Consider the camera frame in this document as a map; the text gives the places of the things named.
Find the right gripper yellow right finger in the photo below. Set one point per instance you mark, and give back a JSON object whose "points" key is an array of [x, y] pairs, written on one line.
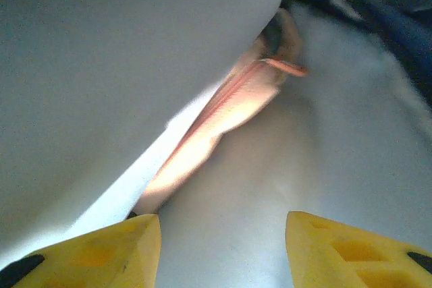
{"points": [[354, 257]]}

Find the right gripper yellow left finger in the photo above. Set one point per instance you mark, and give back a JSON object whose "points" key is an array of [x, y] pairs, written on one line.
{"points": [[94, 257]]}

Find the navy blue student backpack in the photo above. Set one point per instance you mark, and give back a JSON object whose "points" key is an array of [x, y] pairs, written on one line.
{"points": [[388, 15]]}

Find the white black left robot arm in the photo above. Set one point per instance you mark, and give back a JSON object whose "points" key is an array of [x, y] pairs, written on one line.
{"points": [[101, 65]]}

